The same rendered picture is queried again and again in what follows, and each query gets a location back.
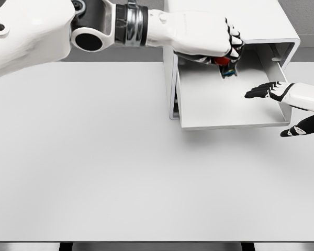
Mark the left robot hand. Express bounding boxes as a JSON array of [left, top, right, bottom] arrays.
[[169, 10, 246, 65]]

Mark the white tabletop storage cabinet shell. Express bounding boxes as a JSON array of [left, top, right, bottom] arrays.
[[163, 0, 301, 121]]

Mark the load switch with red knob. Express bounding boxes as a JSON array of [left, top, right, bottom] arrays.
[[214, 55, 238, 78]]

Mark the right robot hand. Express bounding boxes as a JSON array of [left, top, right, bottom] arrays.
[[244, 81, 314, 138]]

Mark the white cabinet drawer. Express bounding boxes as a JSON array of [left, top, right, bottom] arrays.
[[175, 48, 293, 131]]

